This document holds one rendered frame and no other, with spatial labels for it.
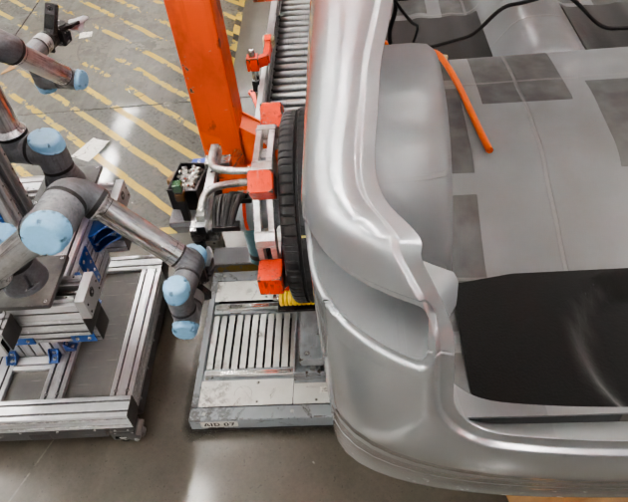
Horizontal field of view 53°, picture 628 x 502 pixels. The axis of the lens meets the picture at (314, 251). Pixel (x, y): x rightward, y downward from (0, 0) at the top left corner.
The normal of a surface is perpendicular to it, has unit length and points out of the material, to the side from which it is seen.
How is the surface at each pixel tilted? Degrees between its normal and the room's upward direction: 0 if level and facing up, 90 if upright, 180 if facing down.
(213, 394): 0
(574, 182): 22
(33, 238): 85
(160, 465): 0
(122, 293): 0
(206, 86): 90
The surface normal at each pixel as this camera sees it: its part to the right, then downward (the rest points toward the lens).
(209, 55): -0.02, 0.72
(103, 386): -0.09, -0.69
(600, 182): -0.09, -0.38
